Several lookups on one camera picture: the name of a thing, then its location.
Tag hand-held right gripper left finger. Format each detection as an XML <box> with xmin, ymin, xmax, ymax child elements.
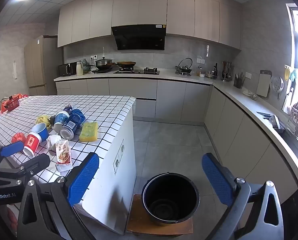
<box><xmin>17</xmin><ymin>152</ymin><xmax>100</xmax><ymax>240</ymax></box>

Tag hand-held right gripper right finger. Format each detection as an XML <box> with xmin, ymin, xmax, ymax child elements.
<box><xmin>201</xmin><ymin>152</ymin><xmax>285</xmax><ymax>240</ymax></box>

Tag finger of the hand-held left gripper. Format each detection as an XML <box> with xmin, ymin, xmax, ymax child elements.
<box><xmin>0</xmin><ymin>141</ymin><xmax>24</xmax><ymax>167</ymax></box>
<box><xmin>0</xmin><ymin>153</ymin><xmax>51</xmax><ymax>181</ymax></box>

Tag red paper cup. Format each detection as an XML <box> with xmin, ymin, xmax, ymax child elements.
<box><xmin>22</xmin><ymin>133</ymin><xmax>42</xmax><ymax>157</ymax></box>

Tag white paper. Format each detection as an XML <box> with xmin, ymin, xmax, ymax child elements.
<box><xmin>46</xmin><ymin>134</ymin><xmax>62</xmax><ymax>152</ymax></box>

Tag white snack packet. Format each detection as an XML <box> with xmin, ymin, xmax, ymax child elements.
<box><xmin>54</xmin><ymin>139</ymin><xmax>72</xmax><ymax>172</ymax></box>

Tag blue paper bowl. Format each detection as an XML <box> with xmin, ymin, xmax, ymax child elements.
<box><xmin>31</xmin><ymin>123</ymin><xmax>49</xmax><ymax>138</ymax></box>

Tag yellow cloth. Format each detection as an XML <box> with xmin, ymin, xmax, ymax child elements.
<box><xmin>36</xmin><ymin>115</ymin><xmax>53</xmax><ymax>128</ymax></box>

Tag yellow sponge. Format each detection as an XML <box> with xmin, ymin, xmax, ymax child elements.
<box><xmin>79</xmin><ymin>122</ymin><xmax>99</xmax><ymax>142</ymax></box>

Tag blue drink can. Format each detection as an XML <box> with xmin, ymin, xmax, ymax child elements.
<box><xmin>60</xmin><ymin>114</ymin><xmax>83</xmax><ymax>140</ymax></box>

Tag blue and white paper cup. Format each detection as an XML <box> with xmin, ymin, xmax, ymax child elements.
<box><xmin>54</xmin><ymin>111</ymin><xmax>70</xmax><ymax>132</ymax></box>

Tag black bucket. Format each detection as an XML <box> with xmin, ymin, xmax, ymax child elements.
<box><xmin>141</xmin><ymin>172</ymin><xmax>200</xmax><ymax>227</ymax></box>

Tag blue cloth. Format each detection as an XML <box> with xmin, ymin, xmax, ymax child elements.
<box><xmin>71</xmin><ymin>109</ymin><xmax>86</xmax><ymax>124</ymax></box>

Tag table side socket panel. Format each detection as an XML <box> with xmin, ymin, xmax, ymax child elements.
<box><xmin>113</xmin><ymin>139</ymin><xmax>125</xmax><ymax>174</ymax></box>

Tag wooden stool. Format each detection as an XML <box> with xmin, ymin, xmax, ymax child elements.
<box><xmin>126</xmin><ymin>193</ymin><xmax>194</xmax><ymax>237</ymax></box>

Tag white checked kitchen table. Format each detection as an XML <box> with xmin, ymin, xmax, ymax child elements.
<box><xmin>0</xmin><ymin>95</ymin><xmax>137</xmax><ymax>235</ymax></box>

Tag black sink tray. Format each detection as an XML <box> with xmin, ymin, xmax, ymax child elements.
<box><xmin>257</xmin><ymin>111</ymin><xmax>286</xmax><ymax>134</ymax></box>

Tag beige refrigerator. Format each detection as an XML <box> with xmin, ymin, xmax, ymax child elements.
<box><xmin>24</xmin><ymin>35</ymin><xmax>64</xmax><ymax>97</ymax></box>

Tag grey lower kitchen cabinets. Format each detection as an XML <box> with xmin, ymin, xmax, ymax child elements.
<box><xmin>54</xmin><ymin>69</ymin><xmax>298</xmax><ymax>205</ymax></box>

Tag white plate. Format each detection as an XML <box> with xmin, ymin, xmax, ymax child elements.
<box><xmin>243</xmin><ymin>89</ymin><xmax>258</xmax><ymax>101</ymax></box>

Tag black microwave oven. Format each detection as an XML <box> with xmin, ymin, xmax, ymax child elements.
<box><xmin>58</xmin><ymin>62</ymin><xmax>79</xmax><ymax>77</ymax></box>

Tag dark knife holder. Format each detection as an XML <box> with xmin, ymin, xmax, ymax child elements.
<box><xmin>233</xmin><ymin>72</ymin><xmax>245</xmax><ymax>89</ymax></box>

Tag white cutting board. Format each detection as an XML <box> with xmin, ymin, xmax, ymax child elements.
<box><xmin>256</xmin><ymin>70</ymin><xmax>272</xmax><ymax>98</ymax></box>

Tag black induction cooker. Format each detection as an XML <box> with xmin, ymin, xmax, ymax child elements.
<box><xmin>91</xmin><ymin>67</ymin><xmax>114</xmax><ymax>74</ymax></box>

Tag metal utensil rack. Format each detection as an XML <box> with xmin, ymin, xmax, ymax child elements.
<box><xmin>221</xmin><ymin>60</ymin><xmax>232</xmax><ymax>82</ymax></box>

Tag grey pot with lid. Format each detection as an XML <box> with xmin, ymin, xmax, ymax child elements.
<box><xmin>95</xmin><ymin>57</ymin><xmax>113</xmax><ymax>70</ymax></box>

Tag black gas stove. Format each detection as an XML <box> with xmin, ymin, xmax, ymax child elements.
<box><xmin>113</xmin><ymin>67</ymin><xmax>161</xmax><ymax>75</ymax></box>

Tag black frying pan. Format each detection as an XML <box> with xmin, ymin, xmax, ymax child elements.
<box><xmin>111</xmin><ymin>61</ymin><xmax>137</xmax><ymax>69</ymax></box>

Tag black range hood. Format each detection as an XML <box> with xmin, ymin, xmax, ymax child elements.
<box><xmin>111</xmin><ymin>24</ymin><xmax>167</xmax><ymax>51</ymax></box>

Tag beige upper cabinets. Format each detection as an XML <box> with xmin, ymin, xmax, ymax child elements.
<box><xmin>57</xmin><ymin>0</ymin><xmax>241</xmax><ymax>50</ymax></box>

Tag wok with hoop handle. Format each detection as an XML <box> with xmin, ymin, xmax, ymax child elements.
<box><xmin>175</xmin><ymin>58</ymin><xmax>193</xmax><ymax>73</ymax></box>

